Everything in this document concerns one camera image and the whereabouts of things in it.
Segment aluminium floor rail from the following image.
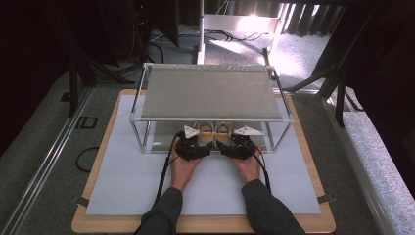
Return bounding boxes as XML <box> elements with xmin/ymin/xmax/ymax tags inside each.
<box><xmin>321</xmin><ymin>96</ymin><xmax>397</xmax><ymax>235</ymax></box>
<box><xmin>0</xmin><ymin>87</ymin><xmax>94</xmax><ymax>235</ymax></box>

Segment white metal stand frame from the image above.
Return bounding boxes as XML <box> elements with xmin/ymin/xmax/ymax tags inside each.
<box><xmin>196</xmin><ymin>0</ymin><xmax>292</xmax><ymax>66</ymax></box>

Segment white and beige sneaker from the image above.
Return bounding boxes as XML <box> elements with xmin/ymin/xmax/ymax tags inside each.
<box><xmin>214</xmin><ymin>120</ymin><xmax>237</xmax><ymax>146</ymax></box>
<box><xmin>194</xmin><ymin>120</ymin><xmax>216</xmax><ymax>147</ymax></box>

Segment black cable loop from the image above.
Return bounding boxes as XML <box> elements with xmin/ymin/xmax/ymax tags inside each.
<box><xmin>75</xmin><ymin>146</ymin><xmax>101</xmax><ymax>174</ymax></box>

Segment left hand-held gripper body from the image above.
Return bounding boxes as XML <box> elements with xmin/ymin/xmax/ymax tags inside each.
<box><xmin>174</xmin><ymin>124</ymin><xmax>209</xmax><ymax>162</ymax></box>

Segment metal shoe rack grey shelves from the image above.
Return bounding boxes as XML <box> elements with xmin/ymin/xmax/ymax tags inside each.
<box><xmin>128</xmin><ymin>62</ymin><xmax>295</xmax><ymax>155</ymax></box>

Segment wooden table board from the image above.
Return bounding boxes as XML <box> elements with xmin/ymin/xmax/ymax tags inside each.
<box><xmin>70</xmin><ymin>88</ymin><xmax>337</xmax><ymax>235</ymax></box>

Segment hand-held gripper black cable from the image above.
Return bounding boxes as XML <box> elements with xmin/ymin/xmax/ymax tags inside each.
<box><xmin>243</xmin><ymin>138</ymin><xmax>272</xmax><ymax>194</ymax></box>
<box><xmin>133</xmin><ymin>131</ymin><xmax>184</xmax><ymax>235</ymax></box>

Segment person's left hand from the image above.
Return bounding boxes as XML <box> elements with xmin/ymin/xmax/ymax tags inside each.
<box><xmin>169</xmin><ymin>139</ymin><xmax>206</xmax><ymax>192</ymax></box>

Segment black metal stand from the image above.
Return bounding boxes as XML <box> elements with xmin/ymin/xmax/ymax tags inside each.
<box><xmin>67</xmin><ymin>58</ymin><xmax>135</xmax><ymax>118</ymax></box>
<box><xmin>283</xmin><ymin>65</ymin><xmax>347</xmax><ymax>128</ymax></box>

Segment black floor bracket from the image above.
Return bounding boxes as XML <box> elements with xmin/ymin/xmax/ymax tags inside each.
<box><xmin>75</xmin><ymin>116</ymin><xmax>99</xmax><ymax>129</ymax></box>

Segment left hand-held gripper black cable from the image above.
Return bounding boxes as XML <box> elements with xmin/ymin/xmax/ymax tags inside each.
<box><xmin>133</xmin><ymin>131</ymin><xmax>184</xmax><ymax>235</ymax></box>

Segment white table mat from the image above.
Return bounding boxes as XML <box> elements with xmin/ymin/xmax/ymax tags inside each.
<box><xmin>85</xmin><ymin>94</ymin><xmax>322</xmax><ymax>217</ymax></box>

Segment dark curtain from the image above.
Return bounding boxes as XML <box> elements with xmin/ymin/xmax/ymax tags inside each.
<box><xmin>285</xmin><ymin>3</ymin><xmax>331</xmax><ymax>37</ymax></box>

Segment black floor cables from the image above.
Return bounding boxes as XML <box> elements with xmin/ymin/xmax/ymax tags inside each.
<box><xmin>204</xmin><ymin>28</ymin><xmax>265</xmax><ymax>43</ymax></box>

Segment right hand-held gripper black cable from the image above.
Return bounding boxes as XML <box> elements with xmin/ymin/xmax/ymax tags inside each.
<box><xmin>243</xmin><ymin>138</ymin><xmax>272</xmax><ymax>194</ymax></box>

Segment person's right hand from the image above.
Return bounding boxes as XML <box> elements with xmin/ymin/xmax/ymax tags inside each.
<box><xmin>229</xmin><ymin>145</ymin><xmax>264</xmax><ymax>184</ymax></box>

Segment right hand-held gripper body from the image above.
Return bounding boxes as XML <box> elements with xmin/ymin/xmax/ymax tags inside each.
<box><xmin>224</xmin><ymin>125</ymin><xmax>265</xmax><ymax>161</ymax></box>

